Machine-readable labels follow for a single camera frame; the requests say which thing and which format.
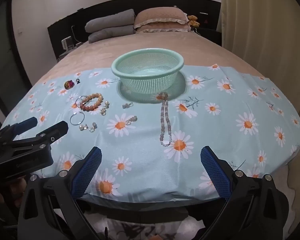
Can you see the blue daisy print cloth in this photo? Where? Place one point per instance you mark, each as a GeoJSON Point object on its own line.
{"type": "Point", "coordinates": [145, 140]}

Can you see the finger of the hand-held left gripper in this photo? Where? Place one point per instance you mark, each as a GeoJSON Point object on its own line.
{"type": "Point", "coordinates": [53, 131]}
{"type": "Point", "coordinates": [27, 125]}

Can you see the cream curtain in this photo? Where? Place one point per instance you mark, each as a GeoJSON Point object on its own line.
{"type": "Point", "coordinates": [264, 30]}

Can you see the brown teddy bear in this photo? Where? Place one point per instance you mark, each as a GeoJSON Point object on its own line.
{"type": "Point", "coordinates": [193, 20]}

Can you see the dark glass door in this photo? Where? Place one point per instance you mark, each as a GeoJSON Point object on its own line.
{"type": "Point", "coordinates": [2, 42]}

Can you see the pink ruffled pillow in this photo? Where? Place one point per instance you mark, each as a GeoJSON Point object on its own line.
{"type": "Point", "coordinates": [160, 15]}
{"type": "Point", "coordinates": [164, 28]}

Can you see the pearl stud earring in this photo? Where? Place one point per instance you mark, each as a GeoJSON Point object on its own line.
{"type": "Point", "coordinates": [82, 127]}
{"type": "Point", "coordinates": [92, 128]}

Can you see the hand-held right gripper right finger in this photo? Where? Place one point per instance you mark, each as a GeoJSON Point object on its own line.
{"type": "Point", "coordinates": [214, 172]}

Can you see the white bedside appliance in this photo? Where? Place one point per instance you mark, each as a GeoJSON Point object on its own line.
{"type": "Point", "coordinates": [67, 43]}

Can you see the black headboard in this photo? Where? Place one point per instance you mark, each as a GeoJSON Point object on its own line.
{"type": "Point", "coordinates": [57, 30]}

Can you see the iridescent brooch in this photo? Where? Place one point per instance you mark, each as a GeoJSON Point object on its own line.
{"type": "Point", "coordinates": [69, 84]}

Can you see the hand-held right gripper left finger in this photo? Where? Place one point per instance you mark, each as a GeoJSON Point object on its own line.
{"type": "Point", "coordinates": [90, 170]}

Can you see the pink bed cover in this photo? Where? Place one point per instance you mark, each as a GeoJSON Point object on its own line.
{"type": "Point", "coordinates": [164, 42]}

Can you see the small silver earring pair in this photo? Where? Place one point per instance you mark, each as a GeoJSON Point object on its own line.
{"type": "Point", "coordinates": [127, 105]}

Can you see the green plastic mesh basket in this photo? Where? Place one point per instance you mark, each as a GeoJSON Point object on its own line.
{"type": "Point", "coordinates": [147, 67]}

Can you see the silver bangle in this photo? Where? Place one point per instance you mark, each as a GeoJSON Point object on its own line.
{"type": "Point", "coordinates": [76, 102]}
{"type": "Point", "coordinates": [71, 120]}

